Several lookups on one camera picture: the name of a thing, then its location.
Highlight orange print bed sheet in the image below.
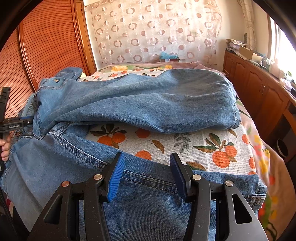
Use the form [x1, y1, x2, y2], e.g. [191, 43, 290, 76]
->
[78, 64, 258, 175]

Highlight circle pattern sheer curtain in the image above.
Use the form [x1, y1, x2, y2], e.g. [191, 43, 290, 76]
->
[84, 0, 222, 68]

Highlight window with wooden frame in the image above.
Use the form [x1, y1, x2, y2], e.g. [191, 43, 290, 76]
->
[267, 15, 295, 80]

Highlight left hand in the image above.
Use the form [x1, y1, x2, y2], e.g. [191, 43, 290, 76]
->
[0, 135, 11, 162]

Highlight blue denim jeans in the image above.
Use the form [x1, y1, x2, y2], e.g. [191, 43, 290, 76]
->
[1, 68, 267, 240]

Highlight floral blanket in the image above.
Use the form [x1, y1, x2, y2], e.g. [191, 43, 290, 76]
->
[236, 97, 295, 240]

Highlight wooden louvered wardrobe door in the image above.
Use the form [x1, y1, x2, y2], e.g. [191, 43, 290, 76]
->
[1, 0, 97, 118]

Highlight wooden cabinet under window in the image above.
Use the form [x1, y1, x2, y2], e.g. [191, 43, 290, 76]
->
[223, 50, 295, 161]

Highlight blue item in box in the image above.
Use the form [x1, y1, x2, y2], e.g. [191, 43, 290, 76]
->
[159, 52, 180, 62]

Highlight side drape curtain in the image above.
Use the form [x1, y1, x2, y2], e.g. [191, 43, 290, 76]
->
[238, 0, 256, 50]

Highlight cardboard box on cabinet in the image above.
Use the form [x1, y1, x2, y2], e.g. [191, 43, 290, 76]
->
[239, 47, 263, 62]

